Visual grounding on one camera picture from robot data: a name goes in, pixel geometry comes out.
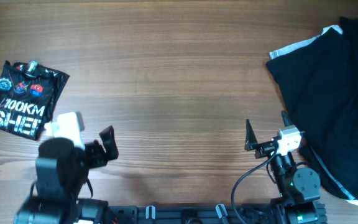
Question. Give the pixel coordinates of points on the black shirt with orange lines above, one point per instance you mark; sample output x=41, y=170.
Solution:
x=28, y=96

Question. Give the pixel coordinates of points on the black garment with white trim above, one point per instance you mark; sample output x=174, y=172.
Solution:
x=318, y=81

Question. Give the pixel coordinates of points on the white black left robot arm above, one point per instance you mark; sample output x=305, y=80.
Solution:
x=62, y=169

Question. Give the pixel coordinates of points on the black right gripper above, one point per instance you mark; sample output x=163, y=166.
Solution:
x=262, y=150

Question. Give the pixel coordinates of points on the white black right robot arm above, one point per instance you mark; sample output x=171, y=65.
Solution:
x=298, y=183

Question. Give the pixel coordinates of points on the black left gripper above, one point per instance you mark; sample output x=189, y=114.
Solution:
x=102, y=155

